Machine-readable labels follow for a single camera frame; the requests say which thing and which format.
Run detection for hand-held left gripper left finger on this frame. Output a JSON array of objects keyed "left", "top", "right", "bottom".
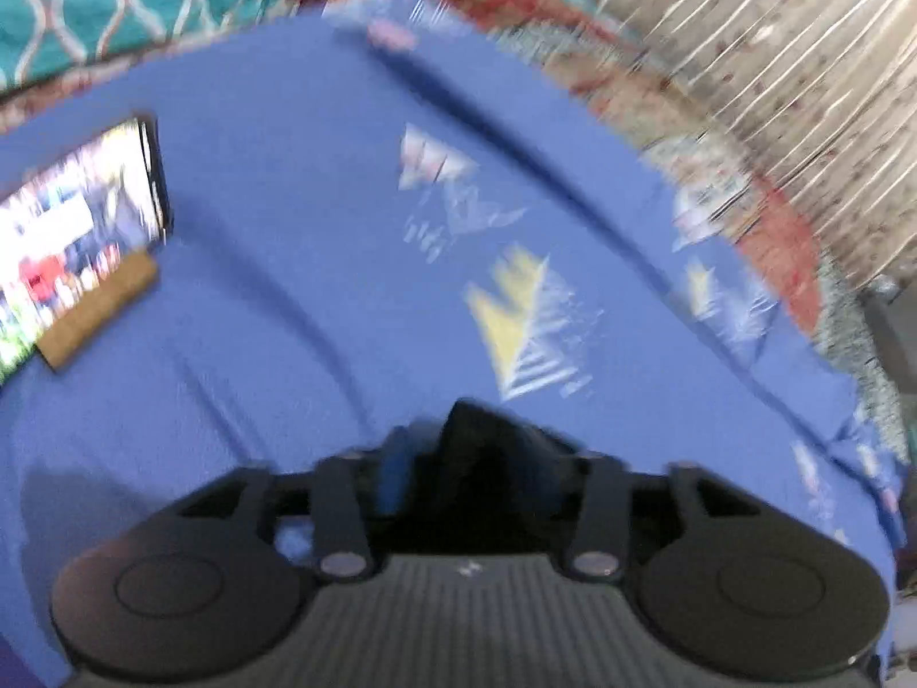
[{"left": 175, "top": 424, "right": 432, "bottom": 583}]

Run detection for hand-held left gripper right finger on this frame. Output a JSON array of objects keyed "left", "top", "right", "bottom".
[{"left": 534, "top": 437, "right": 762, "bottom": 583}]

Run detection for black pants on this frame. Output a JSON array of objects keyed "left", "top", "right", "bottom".
[{"left": 422, "top": 400, "right": 583, "bottom": 556}]

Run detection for blue printed bedsheet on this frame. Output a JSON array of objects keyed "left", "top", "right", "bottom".
[{"left": 0, "top": 0, "right": 912, "bottom": 688}]

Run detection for grey shaggy rug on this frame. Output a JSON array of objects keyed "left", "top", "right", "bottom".
[{"left": 813, "top": 258, "right": 914, "bottom": 460}]

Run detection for brown phone stand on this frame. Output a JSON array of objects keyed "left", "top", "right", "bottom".
[{"left": 36, "top": 249, "right": 160, "bottom": 375}]

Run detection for smartphone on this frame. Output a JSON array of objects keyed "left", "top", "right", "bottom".
[{"left": 0, "top": 116, "right": 174, "bottom": 386}]

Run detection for beige striped floral cloth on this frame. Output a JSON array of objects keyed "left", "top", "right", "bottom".
[{"left": 555, "top": 0, "right": 917, "bottom": 291}]

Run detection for teal patterned cloth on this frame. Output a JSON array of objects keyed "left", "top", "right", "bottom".
[{"left": 0, "top": 0, "right": 291, "bottom": 91}]

